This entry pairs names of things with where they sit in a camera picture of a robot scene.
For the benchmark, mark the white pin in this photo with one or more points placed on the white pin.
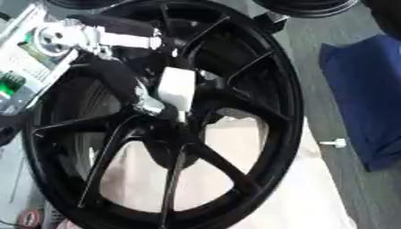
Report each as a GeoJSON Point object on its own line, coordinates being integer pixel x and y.
{"type": "Point", "coordinates": [182, 116]}
{"type": "Point", "coordinates": [337, 143]}

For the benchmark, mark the blue cloth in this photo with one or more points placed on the blue cloth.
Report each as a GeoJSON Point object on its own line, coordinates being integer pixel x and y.
{"type": "Point", "coordinates": [365, 98]}

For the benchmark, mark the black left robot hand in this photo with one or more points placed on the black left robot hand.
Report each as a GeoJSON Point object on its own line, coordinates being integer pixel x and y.
{"type": "Point", "coordinates": [117, 76]}

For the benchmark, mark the black block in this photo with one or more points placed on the black block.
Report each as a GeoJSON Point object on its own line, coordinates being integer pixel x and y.
{"type": "Point", "coordinates": [270, 21]}

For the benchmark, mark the black round wheel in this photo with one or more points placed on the black round wheel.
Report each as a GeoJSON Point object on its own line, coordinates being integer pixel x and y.
{"type": "Point", "coordinates": [83, 3]}
{"type": "Point", "coordinates": [386, 15]}
{"type": "Point", "coordinates": [305, 6]}

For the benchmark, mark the red and white label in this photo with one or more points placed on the red and white label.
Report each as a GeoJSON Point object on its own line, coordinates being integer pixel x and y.
{"type": "Point", "coordinates": [30, 218]}

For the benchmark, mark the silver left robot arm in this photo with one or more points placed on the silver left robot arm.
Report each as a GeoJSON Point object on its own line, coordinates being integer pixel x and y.
{"type": "Point", "coordinates": [36, 64]}

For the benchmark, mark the black spoked wheel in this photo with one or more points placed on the black spoked wheel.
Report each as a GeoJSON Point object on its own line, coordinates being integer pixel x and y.
{"type": "Point", "coordinates": [261, 98]}

